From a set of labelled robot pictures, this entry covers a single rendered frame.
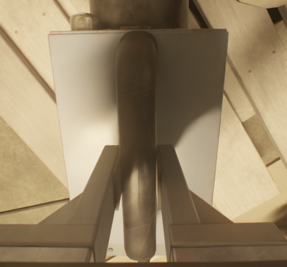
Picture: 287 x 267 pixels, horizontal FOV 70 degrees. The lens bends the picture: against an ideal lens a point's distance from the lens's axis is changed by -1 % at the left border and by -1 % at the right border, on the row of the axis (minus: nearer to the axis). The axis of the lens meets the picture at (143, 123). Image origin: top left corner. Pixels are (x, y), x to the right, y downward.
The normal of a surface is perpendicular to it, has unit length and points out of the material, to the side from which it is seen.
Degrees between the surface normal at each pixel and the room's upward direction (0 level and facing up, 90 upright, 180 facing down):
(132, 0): 6
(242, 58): 0
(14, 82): 0
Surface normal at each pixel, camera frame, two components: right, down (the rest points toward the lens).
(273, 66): 0.00, 0.29
